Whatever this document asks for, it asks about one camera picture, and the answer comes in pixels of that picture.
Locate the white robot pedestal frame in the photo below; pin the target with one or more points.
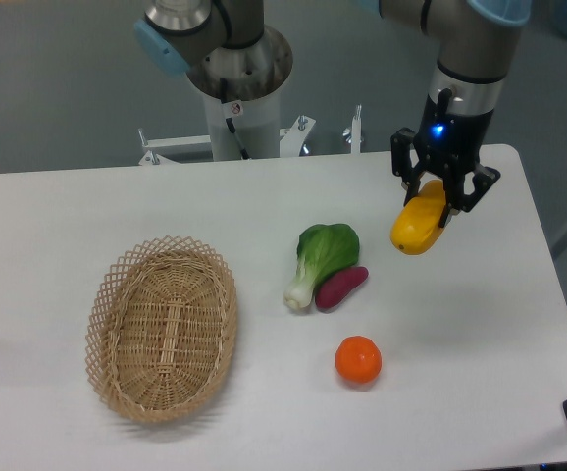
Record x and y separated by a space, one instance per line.
238 130

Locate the green bok choy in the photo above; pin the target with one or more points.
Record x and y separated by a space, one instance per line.
322 251

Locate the woven wicker basket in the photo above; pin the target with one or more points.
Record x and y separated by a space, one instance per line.
161 333

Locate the yellow mango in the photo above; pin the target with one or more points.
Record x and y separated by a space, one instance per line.
416 229

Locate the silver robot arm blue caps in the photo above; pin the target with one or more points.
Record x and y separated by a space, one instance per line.
228 52

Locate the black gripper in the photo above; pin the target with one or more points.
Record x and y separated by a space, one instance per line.
452 139

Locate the orange tangerine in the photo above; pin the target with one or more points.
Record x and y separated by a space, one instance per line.
358 363

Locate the purple sweet potato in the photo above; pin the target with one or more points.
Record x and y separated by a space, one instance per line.
333 291

